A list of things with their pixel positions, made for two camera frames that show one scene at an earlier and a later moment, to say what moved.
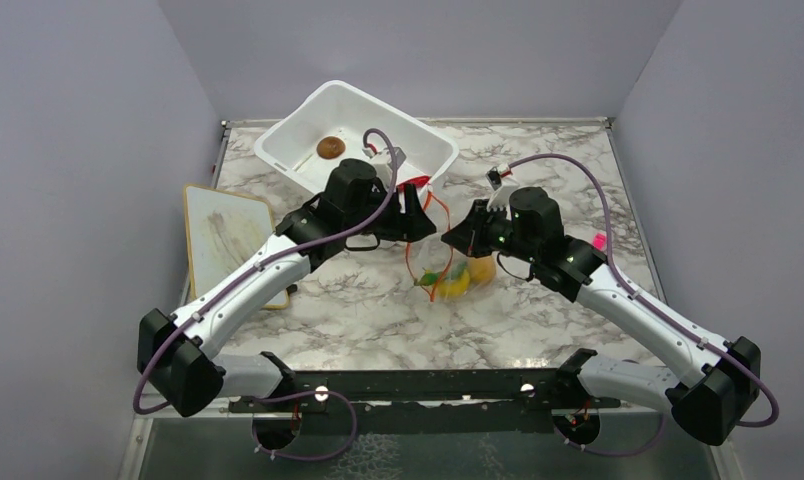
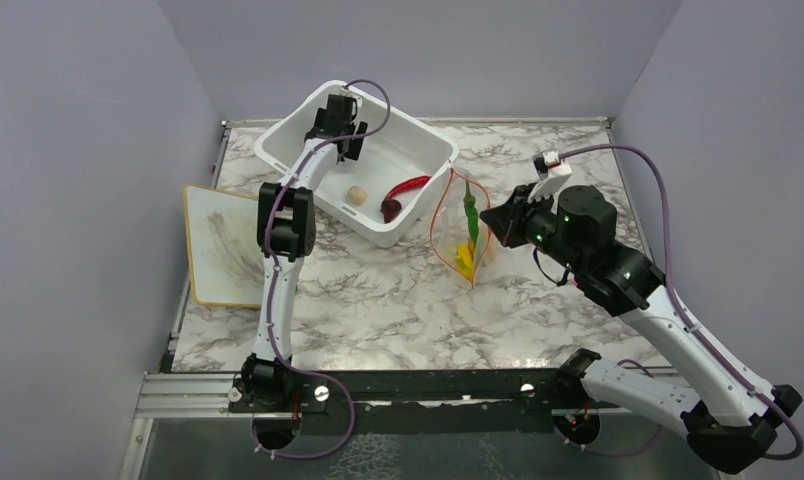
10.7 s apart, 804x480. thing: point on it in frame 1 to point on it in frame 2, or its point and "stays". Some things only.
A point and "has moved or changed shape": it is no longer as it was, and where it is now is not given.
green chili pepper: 430,277 has moved or changed shape
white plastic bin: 327,129 stays
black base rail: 504,401 stays
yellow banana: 453,288 has moved or changed shape
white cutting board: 220,224 stays
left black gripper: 413,226 to 352,128
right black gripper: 468,240 to 519,202
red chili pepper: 417,181 stays
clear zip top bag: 441,269 has moved or changed shape
